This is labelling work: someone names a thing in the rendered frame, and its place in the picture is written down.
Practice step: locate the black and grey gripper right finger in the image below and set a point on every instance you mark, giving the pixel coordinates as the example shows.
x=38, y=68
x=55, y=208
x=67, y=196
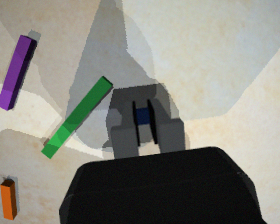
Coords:
x=170, y=131

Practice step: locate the small blue cube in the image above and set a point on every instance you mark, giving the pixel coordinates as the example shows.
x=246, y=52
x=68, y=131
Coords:
x=143, y=116

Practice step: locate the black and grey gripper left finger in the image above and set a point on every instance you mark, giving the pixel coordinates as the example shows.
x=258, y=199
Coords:
x=123, y=137

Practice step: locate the green rod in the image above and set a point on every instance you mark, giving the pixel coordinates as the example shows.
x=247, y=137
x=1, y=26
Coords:
x=75, y=118

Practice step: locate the orange rod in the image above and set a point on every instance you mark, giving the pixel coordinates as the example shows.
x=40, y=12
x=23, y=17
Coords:
x=8, y=199

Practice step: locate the purple rod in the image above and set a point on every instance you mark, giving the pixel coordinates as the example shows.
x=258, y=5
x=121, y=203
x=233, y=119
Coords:
x=16, y=71

